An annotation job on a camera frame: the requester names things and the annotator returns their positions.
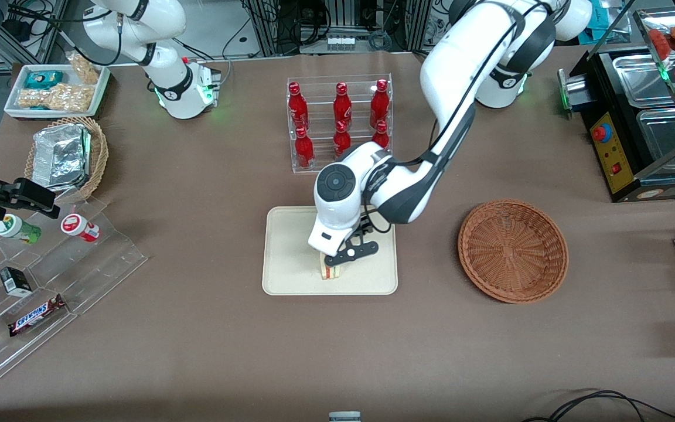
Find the triangular sandwich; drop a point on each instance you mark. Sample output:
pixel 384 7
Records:
pixel 331 274

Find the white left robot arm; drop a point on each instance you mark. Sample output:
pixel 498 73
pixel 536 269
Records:
pixel 449 76

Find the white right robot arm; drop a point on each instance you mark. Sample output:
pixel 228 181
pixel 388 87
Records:
pixel 164 58

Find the cream rectangular plastic tray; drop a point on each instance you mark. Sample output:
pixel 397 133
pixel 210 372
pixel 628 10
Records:
pixel 290 252

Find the light wicker basket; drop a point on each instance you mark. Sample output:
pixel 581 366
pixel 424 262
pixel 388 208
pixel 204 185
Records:
pixel 98 155

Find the white rectangular snack tray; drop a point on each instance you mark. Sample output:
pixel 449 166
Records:
pixel 100 88

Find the brown round wicker basket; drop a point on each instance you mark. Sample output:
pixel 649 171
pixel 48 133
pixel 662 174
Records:
pixel 513 252

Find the green yogurt cup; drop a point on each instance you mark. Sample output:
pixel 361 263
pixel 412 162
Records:
pixel 16 228

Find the silver foil packet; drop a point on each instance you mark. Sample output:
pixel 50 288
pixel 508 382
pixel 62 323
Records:
pixel 61 158

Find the red yogurt cup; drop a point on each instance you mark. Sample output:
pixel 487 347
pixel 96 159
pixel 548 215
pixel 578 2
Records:
pixel 79 227

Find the small black box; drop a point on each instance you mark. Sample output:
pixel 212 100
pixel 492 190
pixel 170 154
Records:
pixel 15 281

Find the clear acrylic stepped shelf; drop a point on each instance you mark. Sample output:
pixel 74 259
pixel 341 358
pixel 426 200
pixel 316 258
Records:
pixel 103 264

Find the large clear peanut bag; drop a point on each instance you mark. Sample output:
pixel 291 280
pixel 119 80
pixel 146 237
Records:
pixel 56 98

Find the snickers chocolate bar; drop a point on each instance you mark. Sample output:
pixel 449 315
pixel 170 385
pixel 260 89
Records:
pixel 37 315

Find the teal snack packet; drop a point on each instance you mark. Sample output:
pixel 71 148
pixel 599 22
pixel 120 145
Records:
pixel 43 79

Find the red cola bottle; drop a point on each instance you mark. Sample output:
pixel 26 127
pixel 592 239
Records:
pixel 304 151
pixel 342 108
pixel 380 135
pixel 379 105
pixel 341 140
pixel 298 108

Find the clear acrylic bottle rack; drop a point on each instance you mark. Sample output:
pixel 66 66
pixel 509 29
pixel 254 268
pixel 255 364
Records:
pixel 323 126

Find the small clear snack bag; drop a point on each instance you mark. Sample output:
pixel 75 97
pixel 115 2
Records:
pixel 84 69

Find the white power strip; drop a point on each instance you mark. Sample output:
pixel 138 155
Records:
pixel 340 42

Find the grey cylinder with green rim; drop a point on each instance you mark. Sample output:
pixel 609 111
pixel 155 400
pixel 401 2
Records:
pixel 572 92

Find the red round knob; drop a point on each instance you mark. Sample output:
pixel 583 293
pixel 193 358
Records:
pixel 602 132

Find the black food warmer case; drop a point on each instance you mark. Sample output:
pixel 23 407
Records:
pixel 624 135

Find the steel food pan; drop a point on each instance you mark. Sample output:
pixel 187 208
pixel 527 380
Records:
pixel 665 138
pixel 642 79

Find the cyan paper box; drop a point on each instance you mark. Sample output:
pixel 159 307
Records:
pixel 607 20

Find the orange fried food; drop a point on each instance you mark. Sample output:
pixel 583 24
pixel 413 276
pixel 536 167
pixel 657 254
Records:
pixel 674 41

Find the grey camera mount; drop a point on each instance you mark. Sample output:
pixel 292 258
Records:
pixel 344 417

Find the red rocker switch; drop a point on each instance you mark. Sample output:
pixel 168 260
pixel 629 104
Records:
pixel 616 169

